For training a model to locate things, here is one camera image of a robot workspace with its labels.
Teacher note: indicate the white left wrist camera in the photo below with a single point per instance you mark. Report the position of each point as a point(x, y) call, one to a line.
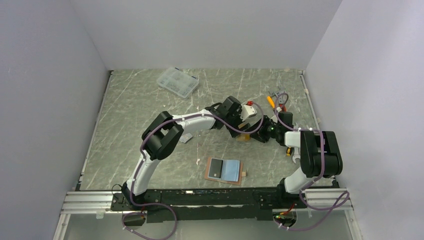
point(247, 111)

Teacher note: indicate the clear plastic organizer box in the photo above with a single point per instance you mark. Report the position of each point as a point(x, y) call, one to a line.
point(177, 82)

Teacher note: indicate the silver combination wrench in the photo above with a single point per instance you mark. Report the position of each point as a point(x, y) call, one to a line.
point(294, 153)

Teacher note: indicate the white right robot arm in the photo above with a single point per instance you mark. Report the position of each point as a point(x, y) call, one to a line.
point(319, 154)

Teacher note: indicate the white silver card stack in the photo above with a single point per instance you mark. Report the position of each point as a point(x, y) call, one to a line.
point(186, 137)

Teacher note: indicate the brown leather card holder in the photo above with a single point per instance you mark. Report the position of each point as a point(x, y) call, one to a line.
point(232, 172)

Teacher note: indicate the aluminium frame rail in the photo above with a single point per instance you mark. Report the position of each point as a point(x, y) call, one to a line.
point(82, 203)

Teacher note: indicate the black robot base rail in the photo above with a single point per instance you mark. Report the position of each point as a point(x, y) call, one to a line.
point(259, 203)

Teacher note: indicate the black VIP credit card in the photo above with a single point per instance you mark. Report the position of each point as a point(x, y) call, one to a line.
point(215, 168)

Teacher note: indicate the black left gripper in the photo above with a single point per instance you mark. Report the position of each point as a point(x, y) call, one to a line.
point(239, 122)

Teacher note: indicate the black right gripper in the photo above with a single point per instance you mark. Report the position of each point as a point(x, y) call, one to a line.
point(260, 134)

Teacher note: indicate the red handled adjustable wrench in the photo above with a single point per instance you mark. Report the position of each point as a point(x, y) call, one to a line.
point(275, 93)

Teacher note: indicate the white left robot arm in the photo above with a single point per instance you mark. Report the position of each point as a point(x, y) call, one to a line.
point(161, 137)

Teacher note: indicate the yellow handled screwdriver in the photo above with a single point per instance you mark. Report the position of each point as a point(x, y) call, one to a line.
point(271, 102)

